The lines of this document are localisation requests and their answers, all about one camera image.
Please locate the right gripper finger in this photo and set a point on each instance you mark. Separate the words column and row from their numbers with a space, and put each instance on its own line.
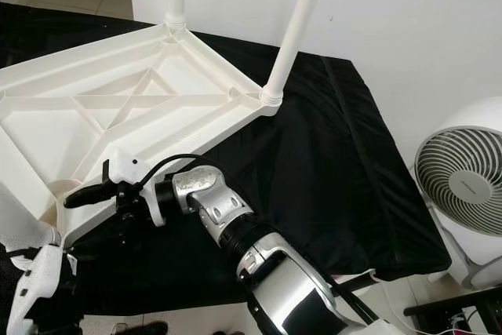
column 90, row 195

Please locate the white plastic table top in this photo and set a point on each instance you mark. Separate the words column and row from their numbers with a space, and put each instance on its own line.
column 125, row 115

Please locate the black table cloth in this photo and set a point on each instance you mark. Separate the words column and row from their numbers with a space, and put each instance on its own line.
column 345, row 154

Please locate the white standing fan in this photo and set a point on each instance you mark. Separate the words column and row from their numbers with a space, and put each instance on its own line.
column 459, row 170

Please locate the black floor stand foot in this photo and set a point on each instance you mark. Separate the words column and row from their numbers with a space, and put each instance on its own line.
column 455, row 307

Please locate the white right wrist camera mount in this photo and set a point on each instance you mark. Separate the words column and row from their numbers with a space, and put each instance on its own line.
column 125, row 166

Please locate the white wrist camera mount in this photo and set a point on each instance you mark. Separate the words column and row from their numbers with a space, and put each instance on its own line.
column 125, row 166
column 39, row 288

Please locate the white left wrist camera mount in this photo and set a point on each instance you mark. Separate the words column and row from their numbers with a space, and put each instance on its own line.
column 39, row 288

